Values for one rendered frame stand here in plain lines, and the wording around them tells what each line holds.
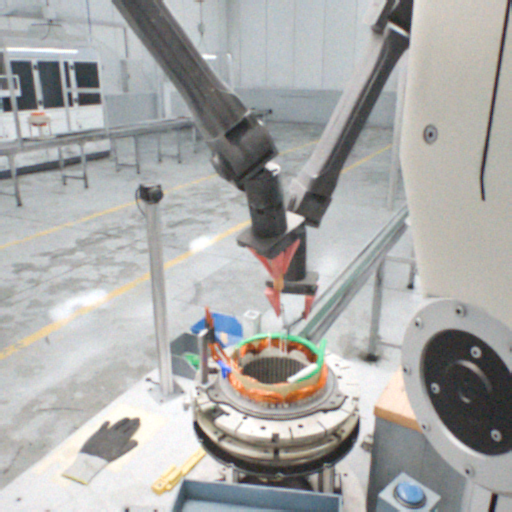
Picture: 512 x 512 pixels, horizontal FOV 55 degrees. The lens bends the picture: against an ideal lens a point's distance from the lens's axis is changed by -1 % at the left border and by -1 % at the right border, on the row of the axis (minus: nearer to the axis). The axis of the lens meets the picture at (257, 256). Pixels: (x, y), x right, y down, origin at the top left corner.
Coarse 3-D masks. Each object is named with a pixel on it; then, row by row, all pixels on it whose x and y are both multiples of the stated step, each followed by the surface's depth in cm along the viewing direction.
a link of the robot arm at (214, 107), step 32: (128, 0) 58; (160, 0) 59; (160, 32) 60; (160, 64) 64; (192, 64) 62; (192, 96) 63; (224, 96) 64; (224, 128) 65; (256, 128) 66; (256, 160) 69
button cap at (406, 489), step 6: (402, 486) 77; (408, 486) 77; (414, 486) 77; (402, 492) 76; (408, 492) 76; (414, 492) 76; (420, 492) 76; (402, 498) 76; (408, 498) 75; (414, 498) 75; (420, 498) 75
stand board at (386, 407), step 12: (396, 372) 103; (396, 384) 99; (384, 396) 96; (396, 396) 96; (384, 408) 92; (396, 408) 92; (408, 408) 92; (396, 420) 91; (408, 420) 90; (420, 432) 89
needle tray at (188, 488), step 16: (192, 480) 76; (208, 480) 76; (176, 496) 73; (192, 496) 77; (208, 496) 77; (224, 496) 76; (240, 496) 76; (256, 496) 75; (272, 496) 75; (288, 496) 74; (304, 496) 74; (320, 496) 73; (336, 496) 73
